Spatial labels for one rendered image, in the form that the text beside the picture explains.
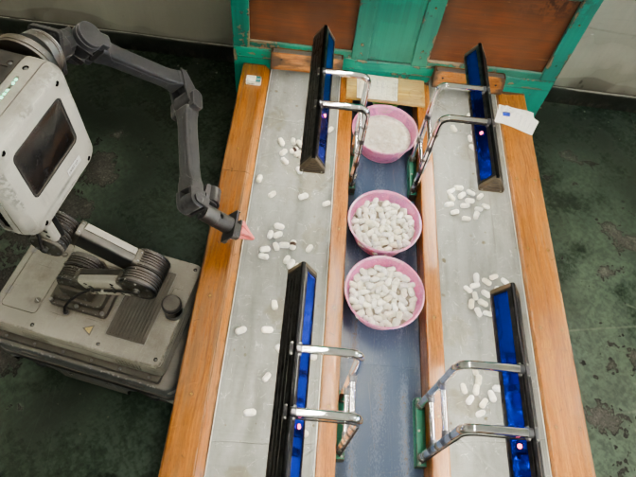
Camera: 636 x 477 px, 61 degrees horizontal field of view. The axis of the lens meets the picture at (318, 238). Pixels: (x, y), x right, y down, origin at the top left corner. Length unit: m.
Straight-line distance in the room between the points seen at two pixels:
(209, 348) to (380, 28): 1.38
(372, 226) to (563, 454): 0.93
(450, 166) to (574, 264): 1.15
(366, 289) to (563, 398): 0.69
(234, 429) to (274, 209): 0.77
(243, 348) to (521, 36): 1.59
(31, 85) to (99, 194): 1.66
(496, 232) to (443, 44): 0.80
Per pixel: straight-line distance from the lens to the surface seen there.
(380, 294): 1.84
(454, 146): 2.28
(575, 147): 3.66
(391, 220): 1.99
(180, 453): 1.63
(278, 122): 2.23
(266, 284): 1.81
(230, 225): 1.74
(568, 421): 1.86
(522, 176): 2.26
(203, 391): 1.67
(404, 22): 2.29
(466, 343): 1.84
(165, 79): 1.87
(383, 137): 2.23
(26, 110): 1.38
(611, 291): 3.15
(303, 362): 1.35
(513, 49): 2.44
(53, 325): 2.17
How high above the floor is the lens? 2.36
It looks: 58 degrees down
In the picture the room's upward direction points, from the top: 9 degrees clockwise
